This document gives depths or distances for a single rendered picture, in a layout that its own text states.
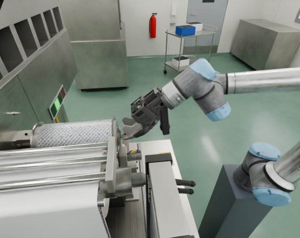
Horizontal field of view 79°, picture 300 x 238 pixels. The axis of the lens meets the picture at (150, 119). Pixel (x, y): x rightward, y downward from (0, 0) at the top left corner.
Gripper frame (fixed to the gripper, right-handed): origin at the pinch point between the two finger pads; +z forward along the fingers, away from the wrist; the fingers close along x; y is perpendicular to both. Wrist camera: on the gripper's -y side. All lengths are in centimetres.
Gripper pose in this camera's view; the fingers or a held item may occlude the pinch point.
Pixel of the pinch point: (127, 136)
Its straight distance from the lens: 65.5
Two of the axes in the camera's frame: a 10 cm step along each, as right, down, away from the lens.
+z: -7.6, 5.7, 3.1
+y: -6.4, -5.6, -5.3
